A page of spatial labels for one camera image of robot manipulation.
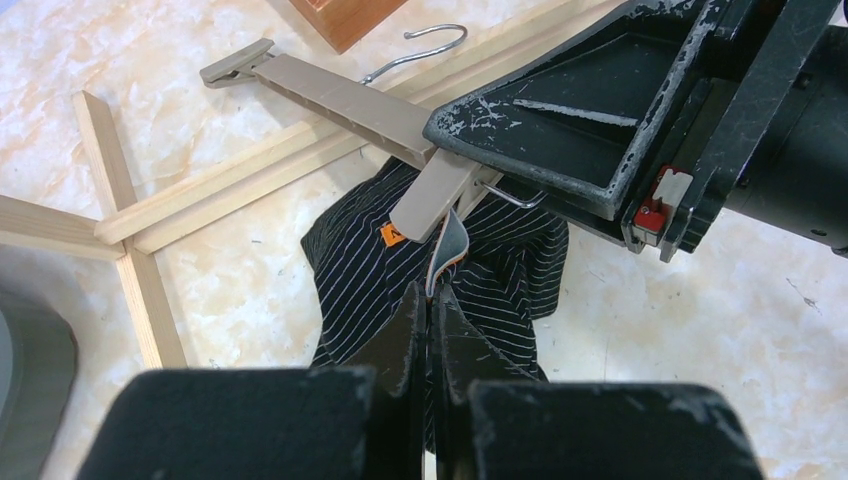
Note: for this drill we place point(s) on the wooden clothes rack frame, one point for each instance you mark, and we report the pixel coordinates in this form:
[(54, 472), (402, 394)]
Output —
[(171, 215)]

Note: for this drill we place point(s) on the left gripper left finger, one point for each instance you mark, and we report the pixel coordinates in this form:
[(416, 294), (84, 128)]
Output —
[(361, 419)]

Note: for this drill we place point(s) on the green plastic basin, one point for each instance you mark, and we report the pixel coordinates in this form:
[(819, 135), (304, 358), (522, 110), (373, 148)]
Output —
[(38, 368)]

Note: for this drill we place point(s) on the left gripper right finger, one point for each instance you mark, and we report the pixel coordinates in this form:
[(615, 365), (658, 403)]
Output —
[(494, 421)]

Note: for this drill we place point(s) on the black underwear orange trim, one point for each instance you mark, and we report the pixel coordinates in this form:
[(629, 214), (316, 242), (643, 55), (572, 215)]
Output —
[(510, 277)]

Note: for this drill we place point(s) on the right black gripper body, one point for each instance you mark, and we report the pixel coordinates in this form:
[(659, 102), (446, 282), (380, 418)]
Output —
[(646, 125)]

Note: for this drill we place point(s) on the wooden compartment tray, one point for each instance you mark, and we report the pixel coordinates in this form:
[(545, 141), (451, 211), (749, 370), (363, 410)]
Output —
[(342, 23)]

